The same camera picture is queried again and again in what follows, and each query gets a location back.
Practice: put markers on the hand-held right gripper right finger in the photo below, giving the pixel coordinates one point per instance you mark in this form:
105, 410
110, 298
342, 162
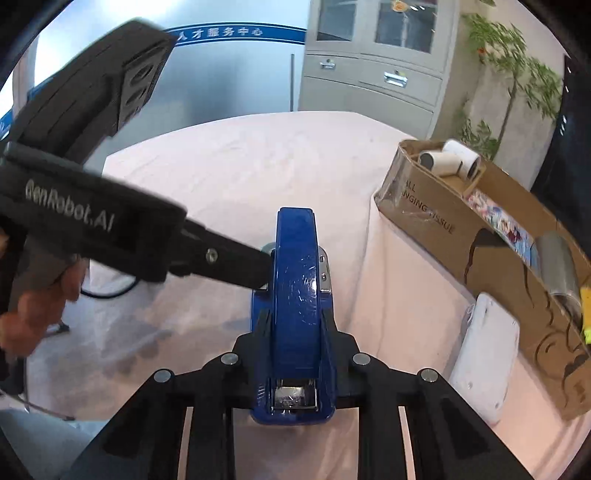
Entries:
330, 337

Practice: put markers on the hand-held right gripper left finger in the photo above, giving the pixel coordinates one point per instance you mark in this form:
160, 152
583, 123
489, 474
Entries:
261, 332

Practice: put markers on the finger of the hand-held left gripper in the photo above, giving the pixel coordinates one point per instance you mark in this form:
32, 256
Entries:
221, 254

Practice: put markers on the blue stapler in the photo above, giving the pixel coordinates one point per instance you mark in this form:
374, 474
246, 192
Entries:
295, 295

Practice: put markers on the brown cardboard box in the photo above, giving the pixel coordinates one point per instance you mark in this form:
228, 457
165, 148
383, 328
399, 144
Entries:
443, 221

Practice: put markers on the cartoon board game box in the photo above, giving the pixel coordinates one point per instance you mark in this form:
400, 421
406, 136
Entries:
503, 226

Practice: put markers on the white paper roll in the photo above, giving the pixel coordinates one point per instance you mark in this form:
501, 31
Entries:
466, 159
441, 162

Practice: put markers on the silver metal canister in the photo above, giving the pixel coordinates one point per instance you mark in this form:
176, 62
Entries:
556, 263

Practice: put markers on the person's left hand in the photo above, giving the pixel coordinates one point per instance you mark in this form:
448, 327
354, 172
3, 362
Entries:
27, 323

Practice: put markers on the white flat plastic device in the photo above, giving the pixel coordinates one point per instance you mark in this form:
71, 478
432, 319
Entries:
485, 355

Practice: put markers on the grey metal cabinet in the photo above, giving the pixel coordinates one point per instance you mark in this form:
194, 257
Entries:
369, 92

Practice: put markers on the black flat screen television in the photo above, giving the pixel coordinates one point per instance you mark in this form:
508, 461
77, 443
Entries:
568, 161

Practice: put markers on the tall leafy green plant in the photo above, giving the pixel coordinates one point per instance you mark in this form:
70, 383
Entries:
508, 50

